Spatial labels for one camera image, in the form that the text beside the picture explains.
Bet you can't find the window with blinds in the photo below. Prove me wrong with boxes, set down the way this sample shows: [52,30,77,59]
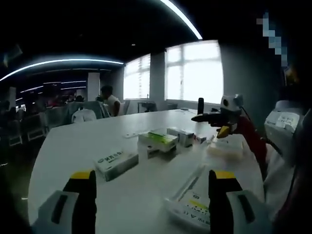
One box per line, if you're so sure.
[123,53,152,100]

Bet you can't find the long ceiling light strip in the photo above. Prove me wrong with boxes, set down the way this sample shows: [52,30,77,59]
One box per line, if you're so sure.
[159,0,203,40]

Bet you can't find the grey jacket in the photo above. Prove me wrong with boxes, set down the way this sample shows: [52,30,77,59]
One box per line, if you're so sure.
[45,100,111,129]

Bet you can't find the large bright window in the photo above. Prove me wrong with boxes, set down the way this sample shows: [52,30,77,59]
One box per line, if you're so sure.
[165,39,224,103]

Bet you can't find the white pillar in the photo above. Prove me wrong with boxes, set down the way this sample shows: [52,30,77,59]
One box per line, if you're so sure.
[87,72,101,102]

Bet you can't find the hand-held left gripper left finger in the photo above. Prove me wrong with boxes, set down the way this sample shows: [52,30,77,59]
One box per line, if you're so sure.
[31,169,98,234]

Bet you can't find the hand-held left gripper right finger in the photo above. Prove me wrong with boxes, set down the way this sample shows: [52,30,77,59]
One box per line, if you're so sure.
[209,169,275,234]

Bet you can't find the curved ceiling light strip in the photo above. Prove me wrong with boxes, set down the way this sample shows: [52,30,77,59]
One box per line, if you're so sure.
[0,58,124,81]

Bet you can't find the white backpack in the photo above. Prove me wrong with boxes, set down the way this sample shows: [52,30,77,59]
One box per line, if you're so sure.
[71,108,98,123]

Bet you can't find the dark green medicine box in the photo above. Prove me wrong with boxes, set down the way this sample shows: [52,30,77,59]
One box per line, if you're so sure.
[177,129,195,149]

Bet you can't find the white office chair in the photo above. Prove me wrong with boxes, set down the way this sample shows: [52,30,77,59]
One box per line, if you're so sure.
[8,113,49,147]

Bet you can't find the white medicine box oval logo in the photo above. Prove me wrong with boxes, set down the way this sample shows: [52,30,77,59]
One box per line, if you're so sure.
[94,146,140,183]

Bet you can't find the green and white medicine box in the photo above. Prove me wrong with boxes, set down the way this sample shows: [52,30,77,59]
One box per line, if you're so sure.
[138,131,179,152]

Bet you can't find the clear plastic storage tray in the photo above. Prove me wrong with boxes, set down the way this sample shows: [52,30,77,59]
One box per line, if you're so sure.
[162,139,246,226]

